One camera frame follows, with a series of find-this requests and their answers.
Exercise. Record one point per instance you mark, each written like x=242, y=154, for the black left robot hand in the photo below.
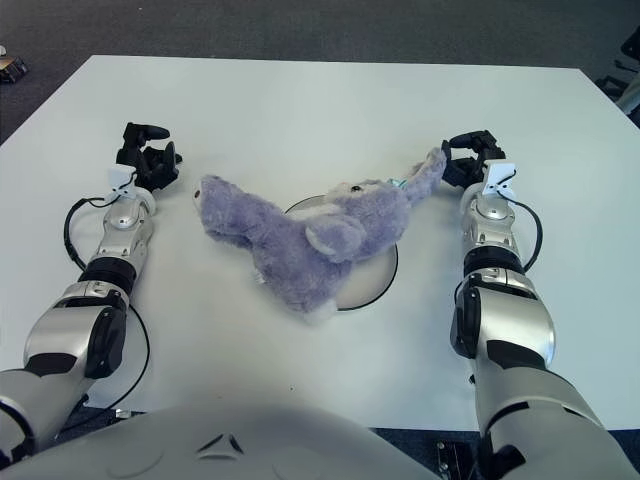
x=155, y=167

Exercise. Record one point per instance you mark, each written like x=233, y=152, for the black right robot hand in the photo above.
x=467, y=170

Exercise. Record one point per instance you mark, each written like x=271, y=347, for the purple plush bunny doll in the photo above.
x=300, y=235

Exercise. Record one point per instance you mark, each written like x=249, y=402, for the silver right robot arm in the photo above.
x=500, y=310

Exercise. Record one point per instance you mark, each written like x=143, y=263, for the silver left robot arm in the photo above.
x=110, y=250

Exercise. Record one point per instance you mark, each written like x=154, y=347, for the white plate with black rim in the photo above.
x=370, y=280

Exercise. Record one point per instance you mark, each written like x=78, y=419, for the black and grey office chair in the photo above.
x=620, y=82

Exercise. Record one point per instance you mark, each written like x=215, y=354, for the grey robot torso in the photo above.
x=225, y=445

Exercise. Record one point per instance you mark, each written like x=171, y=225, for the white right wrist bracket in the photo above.
x=500, y=177

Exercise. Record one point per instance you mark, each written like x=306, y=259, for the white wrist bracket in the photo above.
x=122, y=182
x=500, y=177

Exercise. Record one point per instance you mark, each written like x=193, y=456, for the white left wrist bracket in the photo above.
x=122, y=182

